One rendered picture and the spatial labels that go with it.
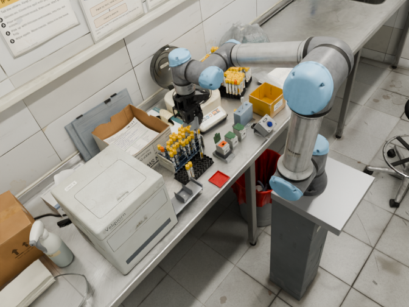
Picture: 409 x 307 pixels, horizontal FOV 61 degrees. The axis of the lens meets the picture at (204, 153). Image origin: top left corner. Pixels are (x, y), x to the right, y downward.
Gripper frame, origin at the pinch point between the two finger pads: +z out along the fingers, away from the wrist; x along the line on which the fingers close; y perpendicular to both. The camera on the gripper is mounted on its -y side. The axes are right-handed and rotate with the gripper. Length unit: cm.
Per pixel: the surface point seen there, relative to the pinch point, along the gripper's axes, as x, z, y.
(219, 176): 11.6, 21.6, 2.1
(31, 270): -16, 19, 78
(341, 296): 72, 108, -21
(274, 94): 4, 17, -53
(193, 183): 7.4, 17.9, 13.5
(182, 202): 9.9, 17.9, 23.3
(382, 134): 42, 108, -154
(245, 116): 2.6, 15.1, -29.9
